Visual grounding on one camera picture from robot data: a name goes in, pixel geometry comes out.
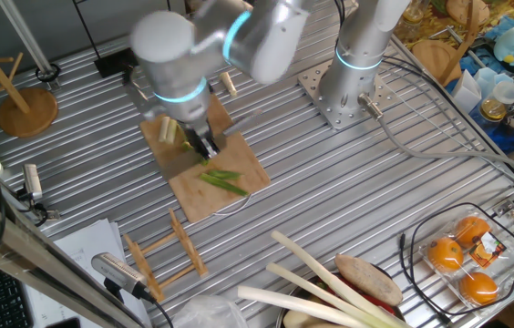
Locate blue cloth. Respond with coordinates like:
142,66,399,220
457,8,514,154

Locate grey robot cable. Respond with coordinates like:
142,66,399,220
356,92,514,182

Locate white paper sheets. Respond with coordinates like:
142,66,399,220
24,218,153,328

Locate glass flask with yellow liquid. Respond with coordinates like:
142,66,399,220
478,80,514,123

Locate orange fruit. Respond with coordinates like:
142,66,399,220
454,215,491,250
426,236,465,273
457,271,499,306

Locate aluminium pole with black ring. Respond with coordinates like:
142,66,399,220
0,0,63,91

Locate long scallion with green top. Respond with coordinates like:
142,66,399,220
199,172,251,198

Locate aluminium frame beam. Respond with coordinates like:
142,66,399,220
0,181,148,328

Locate wooden cutting board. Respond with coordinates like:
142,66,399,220
139,94,272,224

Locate white scallion root end piece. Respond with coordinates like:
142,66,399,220
218,71,239,98

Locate small silver camera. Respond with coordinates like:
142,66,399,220
22,162,45,202

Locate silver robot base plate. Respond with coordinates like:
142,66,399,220
296,58,397,132

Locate metal bowl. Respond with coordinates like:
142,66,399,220
274,272,405,328

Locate dark green scallion leaf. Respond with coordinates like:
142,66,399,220
206,169,243,181

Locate clear glass bottle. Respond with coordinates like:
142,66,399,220
395,0,427,40

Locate black cables at robot base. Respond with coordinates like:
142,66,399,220
381,54,514,186

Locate wooden knife rack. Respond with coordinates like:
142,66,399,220
122,208,210,302

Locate steel cleaver knife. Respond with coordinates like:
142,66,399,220
160,108,263,183

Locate pale potato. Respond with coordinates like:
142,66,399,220
283,309,331,328

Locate wooden mug tree stand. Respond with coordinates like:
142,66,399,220
0,20,60,139
410,0,482,87

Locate black stand with thin rod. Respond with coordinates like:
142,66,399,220
72,0,139,79

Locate pale green scallion piece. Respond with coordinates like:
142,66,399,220
165,118,180,146

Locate clear plastic bag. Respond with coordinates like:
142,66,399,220
171,294,250,328

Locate metal camera mount clamp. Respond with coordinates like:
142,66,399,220
14,186,61,227

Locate white paper box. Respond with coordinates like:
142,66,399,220
449,69,485,115

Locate orange label sticker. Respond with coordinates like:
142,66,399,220
468,231,508,270

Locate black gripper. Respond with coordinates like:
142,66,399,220
185,120,221,160

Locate silver camera with black cable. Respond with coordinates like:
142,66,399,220
91,251,175,328

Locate thin black cable loop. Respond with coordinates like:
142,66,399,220
396,201,514,327

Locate red vegetable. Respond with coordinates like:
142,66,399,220
324,272,398,316

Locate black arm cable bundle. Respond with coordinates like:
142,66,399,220
336,0,350,26

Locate brown sweet potato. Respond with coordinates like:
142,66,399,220
333,252,405,307

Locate round woven wooden item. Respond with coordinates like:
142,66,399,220
445,0,491,27

